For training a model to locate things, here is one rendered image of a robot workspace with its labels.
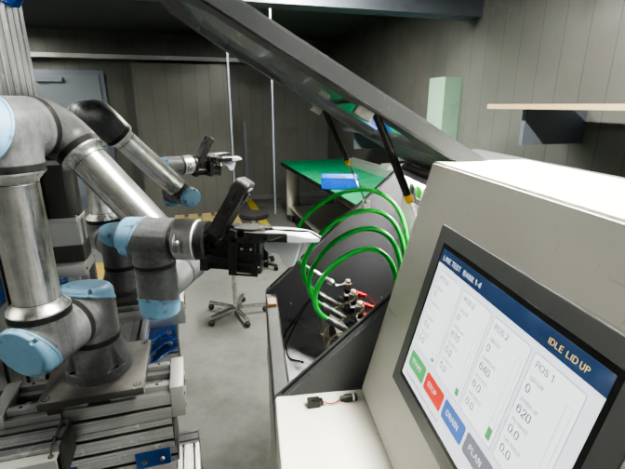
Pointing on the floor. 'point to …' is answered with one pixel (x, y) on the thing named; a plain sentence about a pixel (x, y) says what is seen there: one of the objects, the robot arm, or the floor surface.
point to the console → (506, 226)
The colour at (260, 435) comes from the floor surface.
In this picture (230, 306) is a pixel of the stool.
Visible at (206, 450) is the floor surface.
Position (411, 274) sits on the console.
